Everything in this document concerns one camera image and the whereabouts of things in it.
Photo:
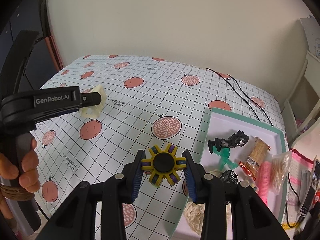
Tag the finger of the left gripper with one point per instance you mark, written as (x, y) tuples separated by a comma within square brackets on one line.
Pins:
[(65, 110), (90, 99)]

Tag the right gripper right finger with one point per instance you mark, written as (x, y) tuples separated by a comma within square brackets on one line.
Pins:
[(251, 218)]

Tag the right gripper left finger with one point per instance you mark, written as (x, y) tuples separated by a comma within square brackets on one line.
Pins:
[(75, 218)]

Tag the black toy car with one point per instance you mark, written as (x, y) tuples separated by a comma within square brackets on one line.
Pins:
[(229, 178)]

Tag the pink hair roller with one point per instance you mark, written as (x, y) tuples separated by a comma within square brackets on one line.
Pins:
[(264, 181)]

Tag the cream lace scrunchie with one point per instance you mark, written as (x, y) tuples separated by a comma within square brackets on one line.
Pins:
[(196, 214)]

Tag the cotton swabs plastic bag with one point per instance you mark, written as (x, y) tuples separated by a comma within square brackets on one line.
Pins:
[(279, 168)]

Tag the orange snack bar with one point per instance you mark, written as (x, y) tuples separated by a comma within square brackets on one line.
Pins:
[(255, 159)]

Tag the green translucent toy figure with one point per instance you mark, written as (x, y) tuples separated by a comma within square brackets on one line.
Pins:
[(224, 158)]

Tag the black claw hair clip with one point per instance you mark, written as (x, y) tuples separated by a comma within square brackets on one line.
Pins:
[(236, 139)]

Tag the yellow multicolour fidget spinner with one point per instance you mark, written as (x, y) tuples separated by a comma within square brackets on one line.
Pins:
[(163, 164)]

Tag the rainbow pastel scrunchie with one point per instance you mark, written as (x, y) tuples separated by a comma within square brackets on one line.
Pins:
[(252, 183)]

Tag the person's left hand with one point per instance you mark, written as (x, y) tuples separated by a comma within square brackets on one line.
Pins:
[(29, 179)]

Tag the pomegranate grid tablecloth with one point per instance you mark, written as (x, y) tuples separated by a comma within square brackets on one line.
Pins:
[(150, 101)]

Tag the teal shallow box tray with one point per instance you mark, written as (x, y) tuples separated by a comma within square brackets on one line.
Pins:
[(223, 124)]

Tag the smartphone on stand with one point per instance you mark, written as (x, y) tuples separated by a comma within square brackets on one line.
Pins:
[(311, 190)]

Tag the pink white crochet blanket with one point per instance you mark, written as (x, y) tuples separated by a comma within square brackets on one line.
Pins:
[(298, 178)]

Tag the white cutout headboard shelf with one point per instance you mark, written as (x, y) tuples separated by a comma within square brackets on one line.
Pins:
[(301, 108)]

